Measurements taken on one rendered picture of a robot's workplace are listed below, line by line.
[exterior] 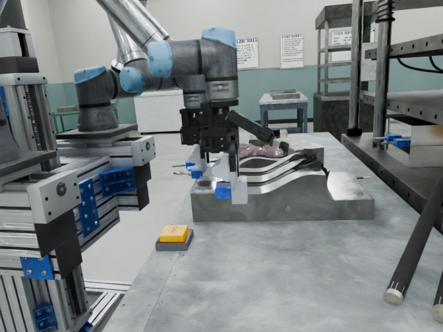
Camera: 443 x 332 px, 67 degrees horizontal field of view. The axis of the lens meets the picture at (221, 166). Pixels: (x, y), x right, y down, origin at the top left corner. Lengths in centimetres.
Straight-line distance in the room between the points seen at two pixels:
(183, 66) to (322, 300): 53
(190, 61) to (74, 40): 892
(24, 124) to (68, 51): 856
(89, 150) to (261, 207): 71
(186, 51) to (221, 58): 7
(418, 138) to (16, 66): 146
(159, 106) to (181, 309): 725
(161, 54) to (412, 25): 810
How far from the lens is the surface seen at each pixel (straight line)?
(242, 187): 80
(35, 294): 140
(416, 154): 159
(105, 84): 135
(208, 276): 74
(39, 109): 125
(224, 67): 75
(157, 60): 74
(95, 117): 133
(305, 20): 827
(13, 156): 98
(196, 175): 112
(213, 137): 77
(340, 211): 98
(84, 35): 950
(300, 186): 94
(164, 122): 782
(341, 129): 554
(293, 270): 76
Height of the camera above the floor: 120
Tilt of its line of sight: 15 degrees down
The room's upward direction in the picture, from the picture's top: 4 degrees counter-clockwise
